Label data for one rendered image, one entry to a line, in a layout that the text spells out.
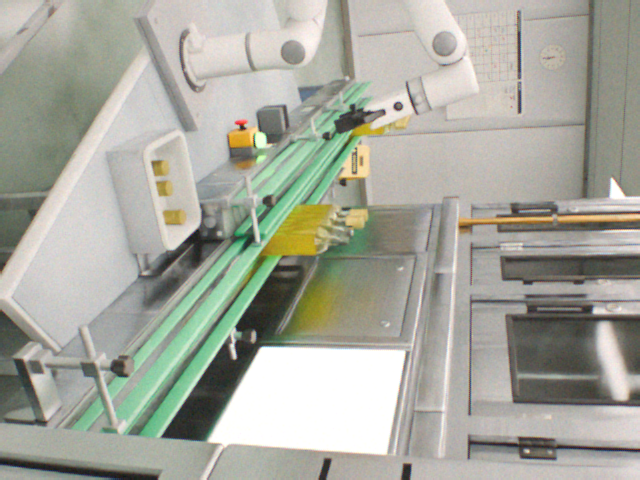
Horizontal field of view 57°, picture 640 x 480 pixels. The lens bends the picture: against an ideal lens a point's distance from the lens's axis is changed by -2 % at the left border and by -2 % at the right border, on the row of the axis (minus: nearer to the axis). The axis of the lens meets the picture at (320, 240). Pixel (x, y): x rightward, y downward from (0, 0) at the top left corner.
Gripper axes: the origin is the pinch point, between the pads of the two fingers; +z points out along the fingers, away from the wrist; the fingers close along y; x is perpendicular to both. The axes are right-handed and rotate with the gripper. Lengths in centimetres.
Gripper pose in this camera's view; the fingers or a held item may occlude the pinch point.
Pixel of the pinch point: (346, 122)
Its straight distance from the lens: 132.3
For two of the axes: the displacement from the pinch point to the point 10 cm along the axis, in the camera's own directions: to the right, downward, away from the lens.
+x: -3.7, -8.8, -2.9
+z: -9.0, 2.7, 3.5
